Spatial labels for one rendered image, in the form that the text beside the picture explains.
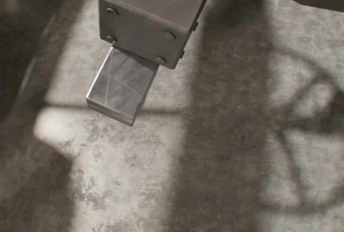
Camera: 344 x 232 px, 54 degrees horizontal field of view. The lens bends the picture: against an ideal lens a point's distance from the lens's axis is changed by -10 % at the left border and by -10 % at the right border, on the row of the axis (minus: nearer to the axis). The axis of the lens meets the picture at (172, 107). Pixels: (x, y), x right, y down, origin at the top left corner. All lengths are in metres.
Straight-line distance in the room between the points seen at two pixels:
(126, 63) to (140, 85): 0.02
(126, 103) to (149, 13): 0.06
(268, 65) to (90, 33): 0.52
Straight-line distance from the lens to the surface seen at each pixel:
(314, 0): 0.18
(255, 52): 0.96
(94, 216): 0.84
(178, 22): 0.17
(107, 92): 0.21
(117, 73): 0.21
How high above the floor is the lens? 0.76
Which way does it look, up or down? 59 degrees down
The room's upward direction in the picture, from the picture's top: 20 degrees counter-clockwise
